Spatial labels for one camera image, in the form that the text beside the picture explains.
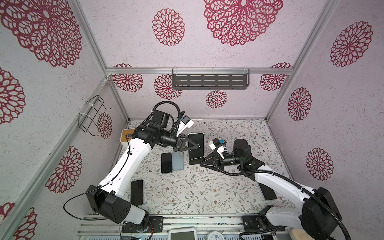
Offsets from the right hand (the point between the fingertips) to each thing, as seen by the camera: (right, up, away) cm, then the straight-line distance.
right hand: (201, 162), depth 67 cm
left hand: (-3, +6, -2) cm, 7 cm away
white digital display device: (-8, -33, 0) cm, 34 cm away
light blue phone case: (-13, -5, +29) cm, 33 cm away
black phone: (-2, +3, -3) cm, 5 cm away
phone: (-20, -8, +27) cm, 34 cm away
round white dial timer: (+7, -34, +1) cm, 35 cm away
